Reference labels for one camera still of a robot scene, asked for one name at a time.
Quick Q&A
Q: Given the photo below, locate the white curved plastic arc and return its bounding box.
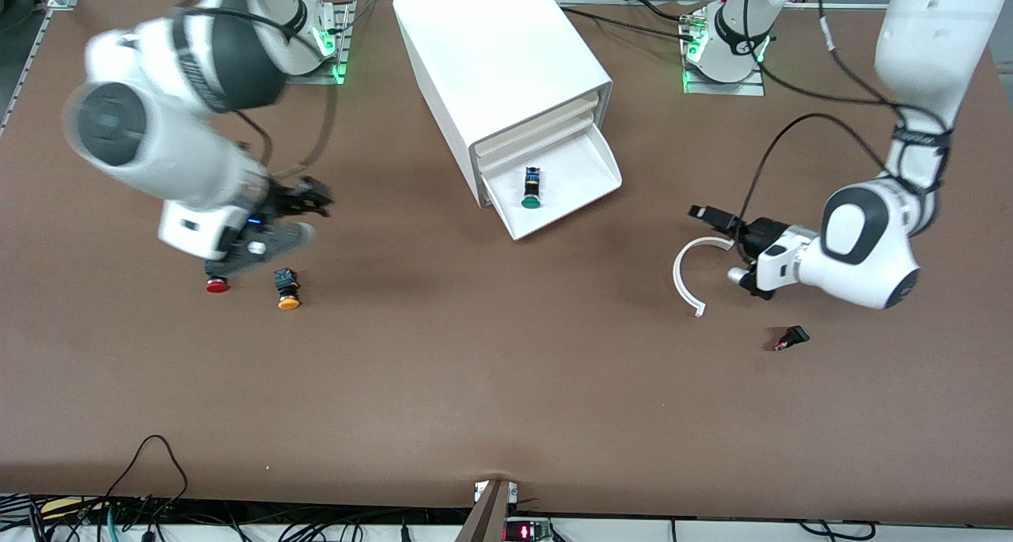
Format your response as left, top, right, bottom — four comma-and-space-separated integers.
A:
673, 237, 737, 319

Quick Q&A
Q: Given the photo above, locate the brown camera post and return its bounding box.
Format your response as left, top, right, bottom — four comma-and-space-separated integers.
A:
455, 479, 515, 542

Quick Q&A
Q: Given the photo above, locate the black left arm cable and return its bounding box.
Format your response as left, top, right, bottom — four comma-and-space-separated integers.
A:
736, 0, 954, 246

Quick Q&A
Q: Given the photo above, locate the yellow push button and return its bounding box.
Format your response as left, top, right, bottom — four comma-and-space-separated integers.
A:
273, 268, 302, 311

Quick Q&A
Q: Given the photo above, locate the black cable on table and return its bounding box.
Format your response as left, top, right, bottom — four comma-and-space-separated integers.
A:
556, 6, 697, 40
624, 0, 697, 22

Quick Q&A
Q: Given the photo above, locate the device with red display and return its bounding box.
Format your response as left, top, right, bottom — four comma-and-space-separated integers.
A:
503, 518, 555, 542

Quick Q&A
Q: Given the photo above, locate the black looped cable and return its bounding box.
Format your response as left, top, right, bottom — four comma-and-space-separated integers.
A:
101, 434, 191, 527

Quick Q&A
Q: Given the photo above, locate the white plastic drawer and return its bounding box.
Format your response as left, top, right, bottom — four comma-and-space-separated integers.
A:
480, 121, 624, 241
473, 91, 601, 163
475, 109, 598, 172

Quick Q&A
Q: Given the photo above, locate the white drawer cabinet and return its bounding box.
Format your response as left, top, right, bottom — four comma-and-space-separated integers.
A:
393, 0, 614, 209

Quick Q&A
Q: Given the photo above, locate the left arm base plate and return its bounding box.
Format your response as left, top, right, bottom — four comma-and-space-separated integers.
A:
682, 4, 766, 97

